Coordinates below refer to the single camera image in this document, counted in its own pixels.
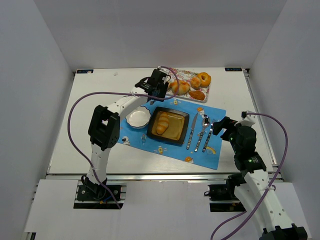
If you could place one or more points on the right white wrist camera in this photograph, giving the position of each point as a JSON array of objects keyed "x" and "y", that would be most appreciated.
[{"x": 248, "y": 118}]

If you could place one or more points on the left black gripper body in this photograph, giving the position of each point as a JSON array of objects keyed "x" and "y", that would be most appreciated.
[{"x": 155, "y": 91}]

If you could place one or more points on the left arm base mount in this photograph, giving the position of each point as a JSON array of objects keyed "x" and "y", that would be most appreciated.
[{"x": 91, "y": 196}]

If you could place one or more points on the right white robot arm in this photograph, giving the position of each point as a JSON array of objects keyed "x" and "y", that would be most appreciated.
[{"x": 252, "y": 185}]

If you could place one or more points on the spoon with patterned handle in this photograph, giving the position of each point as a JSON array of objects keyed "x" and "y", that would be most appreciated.
[{"x": 205, "y": 123}]

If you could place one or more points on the brown flaky pastry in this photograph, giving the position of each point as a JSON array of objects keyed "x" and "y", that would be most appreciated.
[{"x": 197, "y": 95}]

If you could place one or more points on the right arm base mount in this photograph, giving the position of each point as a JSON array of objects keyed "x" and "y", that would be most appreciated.
[{"x": 222, "y": 196}]

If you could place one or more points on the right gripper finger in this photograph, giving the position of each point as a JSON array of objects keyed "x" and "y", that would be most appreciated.
[
  {"x": 226, "y": 136},
  {"x": 227, "y": 124}
]

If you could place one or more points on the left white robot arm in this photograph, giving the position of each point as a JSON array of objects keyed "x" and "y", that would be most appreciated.
[{"x": 104, "y": 128}]

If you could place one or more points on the striped croissant roll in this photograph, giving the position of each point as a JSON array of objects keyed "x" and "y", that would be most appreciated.
[{"x": 163, "y": 123}]

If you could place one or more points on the knife with patterned handle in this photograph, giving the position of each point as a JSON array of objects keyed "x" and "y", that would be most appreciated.
[{"x": 191, "y": 131}]

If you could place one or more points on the blue cartoon placemat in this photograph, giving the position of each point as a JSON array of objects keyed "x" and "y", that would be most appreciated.
[{"x": 138, "y": 139}]

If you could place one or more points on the small round roll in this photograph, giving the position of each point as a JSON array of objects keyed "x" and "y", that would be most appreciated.
[{"x": 195, "y": 83}]

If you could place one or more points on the white scalloped bowl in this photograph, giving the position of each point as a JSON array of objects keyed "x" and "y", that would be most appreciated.
[{"x": 138, "y": 118}]

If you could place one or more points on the fork with patterned handle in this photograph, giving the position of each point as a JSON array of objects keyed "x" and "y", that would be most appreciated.
[{"x": 209, "y": 135}]

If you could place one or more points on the large orange twisted bread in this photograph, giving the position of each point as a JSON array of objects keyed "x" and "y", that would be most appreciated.
[{"x": 179, "y": 87}]

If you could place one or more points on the left blue table label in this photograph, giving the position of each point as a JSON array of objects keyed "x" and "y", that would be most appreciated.
[{"x": 84, "y": 71}]

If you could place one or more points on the black square plate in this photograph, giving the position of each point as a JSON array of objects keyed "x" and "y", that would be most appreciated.
[{"x": 177, "y": 129}]

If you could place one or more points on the blue table label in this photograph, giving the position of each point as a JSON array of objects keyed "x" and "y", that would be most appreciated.
[
  {"x": 233, "y": 69},
  {"x": 84, "y": 71}
]

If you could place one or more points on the bagel ring bread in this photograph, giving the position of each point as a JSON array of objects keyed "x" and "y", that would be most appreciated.
[{"x": 205, "y": 79}]

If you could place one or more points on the right blue table label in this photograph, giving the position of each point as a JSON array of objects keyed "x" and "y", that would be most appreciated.
[{"x": 233, "y": 69}]

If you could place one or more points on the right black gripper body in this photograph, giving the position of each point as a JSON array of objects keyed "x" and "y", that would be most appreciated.
[{"x": 219, "y": 125}]

